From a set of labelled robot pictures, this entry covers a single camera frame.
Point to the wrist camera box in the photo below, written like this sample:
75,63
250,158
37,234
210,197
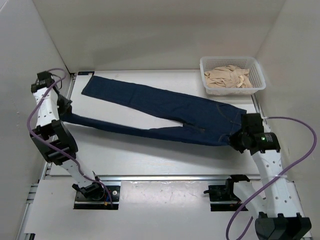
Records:
41,76
252,123

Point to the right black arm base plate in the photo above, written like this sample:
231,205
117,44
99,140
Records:
222,197

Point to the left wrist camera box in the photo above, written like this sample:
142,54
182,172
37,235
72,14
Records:
41,76

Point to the beige trousers in basket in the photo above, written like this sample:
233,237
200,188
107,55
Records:
228,77

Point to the blue label sticker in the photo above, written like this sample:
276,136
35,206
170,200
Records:
85,73

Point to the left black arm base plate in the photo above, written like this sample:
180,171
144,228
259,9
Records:
110,197

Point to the dark blue denim trousers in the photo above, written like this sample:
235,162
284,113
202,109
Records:
204,122

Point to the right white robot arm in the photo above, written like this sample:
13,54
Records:
273,211

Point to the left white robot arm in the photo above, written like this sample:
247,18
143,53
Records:
53,140

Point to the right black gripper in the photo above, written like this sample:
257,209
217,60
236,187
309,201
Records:
232,139

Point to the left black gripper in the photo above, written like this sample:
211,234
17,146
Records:
66,108

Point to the white plastic mesh basket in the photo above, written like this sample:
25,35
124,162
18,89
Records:
255,76

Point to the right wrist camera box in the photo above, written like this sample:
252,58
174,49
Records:
252,123

